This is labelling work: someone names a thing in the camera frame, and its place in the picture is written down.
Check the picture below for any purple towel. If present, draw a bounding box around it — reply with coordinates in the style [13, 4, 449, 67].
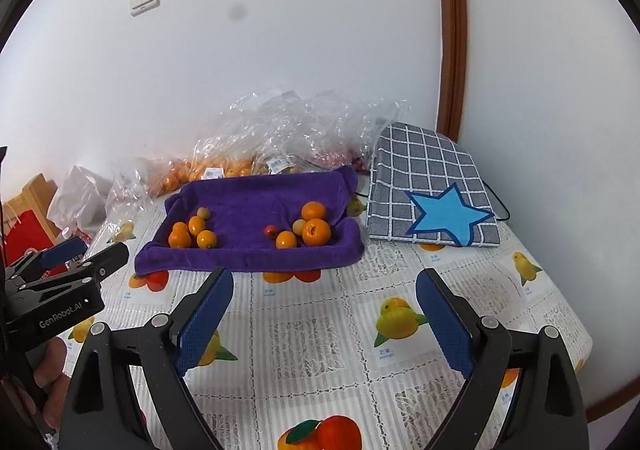
[134, 165, 365, 276]

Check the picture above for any brown wooden door frame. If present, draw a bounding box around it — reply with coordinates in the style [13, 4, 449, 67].
[432, 0, 468, 140]

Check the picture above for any crumpled clear plastic bag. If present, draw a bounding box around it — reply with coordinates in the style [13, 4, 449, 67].
[225, 89, 412, 171]

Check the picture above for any clear bag of oranges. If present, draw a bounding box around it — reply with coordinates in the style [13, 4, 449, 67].
[145, 130, 273, 198]

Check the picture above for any clear bag of red hawthorns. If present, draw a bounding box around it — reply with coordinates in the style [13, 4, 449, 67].
[312, 145, 368, 171]

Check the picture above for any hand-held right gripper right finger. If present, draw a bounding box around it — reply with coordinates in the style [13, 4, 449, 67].
[416, 267, 591, 450]

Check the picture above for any large orange with stem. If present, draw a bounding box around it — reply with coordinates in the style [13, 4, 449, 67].
[302, 219, 332, 247]

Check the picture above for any white plastic bag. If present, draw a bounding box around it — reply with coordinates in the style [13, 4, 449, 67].
[47, 165, 113, 233]

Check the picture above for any person's left hand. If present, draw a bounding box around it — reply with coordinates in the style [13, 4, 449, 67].
[31, 336, 71, 395]

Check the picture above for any grey checked cushion blue star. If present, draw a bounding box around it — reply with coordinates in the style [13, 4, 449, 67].
[365, 121, 501, 248]

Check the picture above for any red paper bag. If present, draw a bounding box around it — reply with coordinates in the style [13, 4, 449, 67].
[4, 209, 57, 276]

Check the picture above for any printed lace tablecloth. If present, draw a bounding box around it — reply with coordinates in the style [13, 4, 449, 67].
[65, 170, 593, 450]

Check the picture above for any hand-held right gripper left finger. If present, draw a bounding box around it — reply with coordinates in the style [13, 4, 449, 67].
[59, 267, 235, 450]

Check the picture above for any brown wooden baseboard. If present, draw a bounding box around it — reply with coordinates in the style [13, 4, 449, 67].
[585, 377, 640, 425]

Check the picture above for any black cable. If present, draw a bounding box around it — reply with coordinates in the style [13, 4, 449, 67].
[482, 183, 512, 224]

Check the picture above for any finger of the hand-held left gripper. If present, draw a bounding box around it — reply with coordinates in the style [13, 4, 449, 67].
[50, 242, 131, 298]
[20, 235, 87, 276]

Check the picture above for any small clear plastic bag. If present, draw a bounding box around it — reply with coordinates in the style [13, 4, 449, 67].
[82, 170, 151, 256]

